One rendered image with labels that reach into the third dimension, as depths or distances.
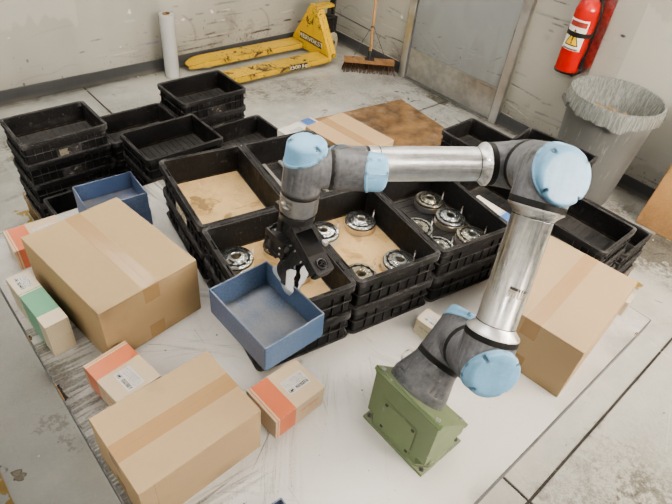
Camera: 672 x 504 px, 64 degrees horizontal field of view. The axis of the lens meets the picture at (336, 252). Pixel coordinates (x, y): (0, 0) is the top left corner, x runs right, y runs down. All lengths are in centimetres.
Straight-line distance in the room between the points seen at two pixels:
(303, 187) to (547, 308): 89
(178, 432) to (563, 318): 104
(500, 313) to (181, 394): 73
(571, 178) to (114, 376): 115
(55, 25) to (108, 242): 303
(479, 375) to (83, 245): 112
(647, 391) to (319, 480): 187
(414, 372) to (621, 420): 156
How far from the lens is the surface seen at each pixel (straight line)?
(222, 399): 132
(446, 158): 118
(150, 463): 126
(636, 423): 276
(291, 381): 144
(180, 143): 292
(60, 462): 233
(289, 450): 143
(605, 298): 176
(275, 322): 118
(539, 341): 161
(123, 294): 151
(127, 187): 210
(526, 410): 164
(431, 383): 130
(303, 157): 96
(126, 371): 151
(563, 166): 111
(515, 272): 114
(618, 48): 412
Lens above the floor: 195
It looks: 41 degrees down
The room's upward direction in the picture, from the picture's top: 7 degrees clockwise
